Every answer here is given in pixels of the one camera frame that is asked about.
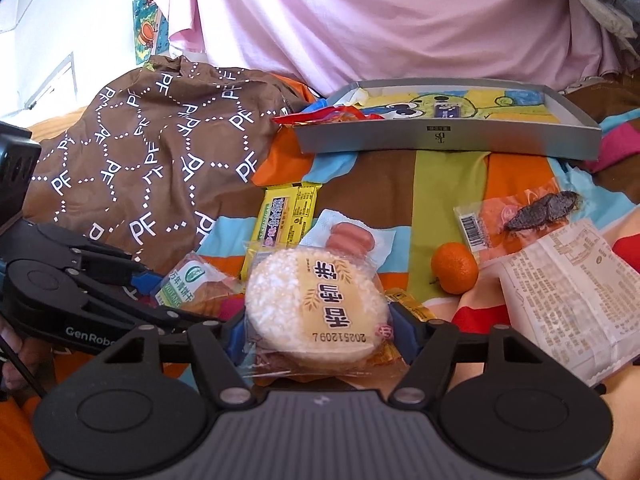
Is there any red tofu snack packet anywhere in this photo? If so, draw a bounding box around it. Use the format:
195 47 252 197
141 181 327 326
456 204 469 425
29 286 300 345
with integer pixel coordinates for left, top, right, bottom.
272 105 384 127

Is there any rice cracker packet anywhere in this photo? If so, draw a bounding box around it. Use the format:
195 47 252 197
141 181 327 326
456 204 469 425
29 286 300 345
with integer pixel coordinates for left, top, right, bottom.
243 246 400 379

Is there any grey tray with cartoon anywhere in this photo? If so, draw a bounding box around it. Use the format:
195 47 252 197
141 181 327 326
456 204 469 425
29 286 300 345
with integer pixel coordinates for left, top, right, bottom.
293 78 601 160

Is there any person's left hand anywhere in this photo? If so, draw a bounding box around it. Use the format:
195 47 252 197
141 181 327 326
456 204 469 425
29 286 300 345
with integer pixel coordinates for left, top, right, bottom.
1 320 52 391

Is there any colourful patterned cloth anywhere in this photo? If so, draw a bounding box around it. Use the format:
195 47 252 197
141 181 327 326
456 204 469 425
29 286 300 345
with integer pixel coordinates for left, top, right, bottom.
132 0 169 65

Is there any golden snack packet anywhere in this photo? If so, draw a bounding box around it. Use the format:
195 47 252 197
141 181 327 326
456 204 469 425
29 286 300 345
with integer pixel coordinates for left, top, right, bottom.
385 288 436 322

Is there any white large snack packet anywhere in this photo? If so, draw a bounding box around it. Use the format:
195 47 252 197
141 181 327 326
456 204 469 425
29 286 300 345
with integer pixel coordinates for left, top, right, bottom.
490 219 639 386

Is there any yellow wafer packet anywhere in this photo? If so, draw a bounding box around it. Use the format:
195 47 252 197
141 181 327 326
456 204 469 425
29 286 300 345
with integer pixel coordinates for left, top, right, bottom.
240 182 321 280

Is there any round biscuit packet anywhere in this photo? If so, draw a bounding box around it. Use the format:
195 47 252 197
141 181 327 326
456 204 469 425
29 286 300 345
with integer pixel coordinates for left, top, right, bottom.
153 252 243 318

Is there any blue snack packet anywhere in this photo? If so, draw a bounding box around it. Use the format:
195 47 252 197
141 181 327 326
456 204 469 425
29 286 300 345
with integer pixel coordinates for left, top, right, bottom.
433 101 462 118

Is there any sausage packet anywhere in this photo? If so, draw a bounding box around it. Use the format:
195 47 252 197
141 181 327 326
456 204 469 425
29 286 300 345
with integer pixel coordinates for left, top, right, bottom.
299 209 396 271

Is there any orange mandarin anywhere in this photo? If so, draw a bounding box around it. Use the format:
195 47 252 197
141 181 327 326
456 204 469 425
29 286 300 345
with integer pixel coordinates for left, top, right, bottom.
431 242 480 296

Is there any dried fish packet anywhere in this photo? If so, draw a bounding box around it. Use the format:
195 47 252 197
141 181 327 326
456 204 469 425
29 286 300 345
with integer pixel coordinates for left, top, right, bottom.
454 179 586 264

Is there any pink bedsheet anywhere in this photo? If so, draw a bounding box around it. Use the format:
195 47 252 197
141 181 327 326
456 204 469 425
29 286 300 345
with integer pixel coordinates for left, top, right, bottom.
153 0 620 94

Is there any brown PF patterned bag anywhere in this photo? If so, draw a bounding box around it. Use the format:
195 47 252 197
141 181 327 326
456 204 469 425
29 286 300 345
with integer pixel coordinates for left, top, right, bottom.
24 56 312 274

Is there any colourful patchwork blanket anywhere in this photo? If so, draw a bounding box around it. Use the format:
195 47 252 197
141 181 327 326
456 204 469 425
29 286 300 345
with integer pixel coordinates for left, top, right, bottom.
0 71 640 480

